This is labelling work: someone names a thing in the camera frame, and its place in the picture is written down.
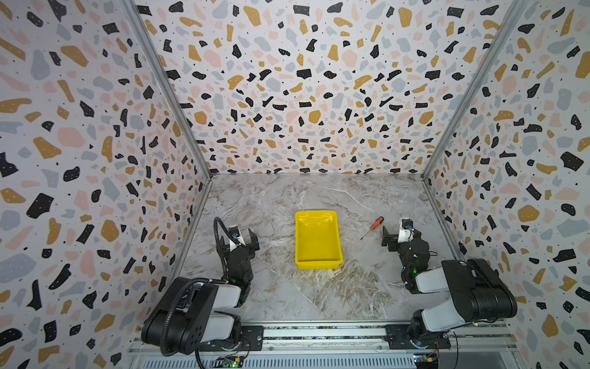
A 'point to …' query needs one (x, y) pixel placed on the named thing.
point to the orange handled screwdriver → (377, 223)
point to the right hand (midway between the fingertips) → (399, 226)
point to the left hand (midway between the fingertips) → (238, 233)
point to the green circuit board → (227, 361)
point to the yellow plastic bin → (317, 244)
